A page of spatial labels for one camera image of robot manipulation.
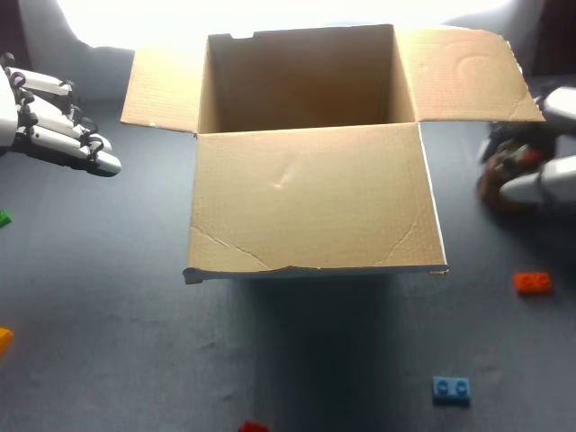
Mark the white backdrop cloth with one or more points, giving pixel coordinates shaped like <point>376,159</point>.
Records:
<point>288,11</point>

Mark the grey table cloth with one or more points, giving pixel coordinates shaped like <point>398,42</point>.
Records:
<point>135,337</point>

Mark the brown cardboard box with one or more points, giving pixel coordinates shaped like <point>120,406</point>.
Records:
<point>310,193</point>

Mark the orange toy brick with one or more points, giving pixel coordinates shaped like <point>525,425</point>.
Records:
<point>533,283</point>

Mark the yellow toy brick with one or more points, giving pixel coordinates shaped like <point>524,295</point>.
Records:
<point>4,341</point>

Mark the green toy brick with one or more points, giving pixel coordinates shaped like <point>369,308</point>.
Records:
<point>4,219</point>

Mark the light blue toy brick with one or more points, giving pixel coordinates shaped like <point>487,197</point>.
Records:
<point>451,390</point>

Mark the chocolate toy cake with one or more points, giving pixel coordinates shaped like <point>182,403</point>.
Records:
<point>490,189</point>

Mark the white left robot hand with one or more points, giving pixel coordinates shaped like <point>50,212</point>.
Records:
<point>49,121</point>

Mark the red toy brick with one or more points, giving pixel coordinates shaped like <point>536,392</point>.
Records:
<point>253,427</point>

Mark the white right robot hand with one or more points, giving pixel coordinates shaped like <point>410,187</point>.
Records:
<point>558,180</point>

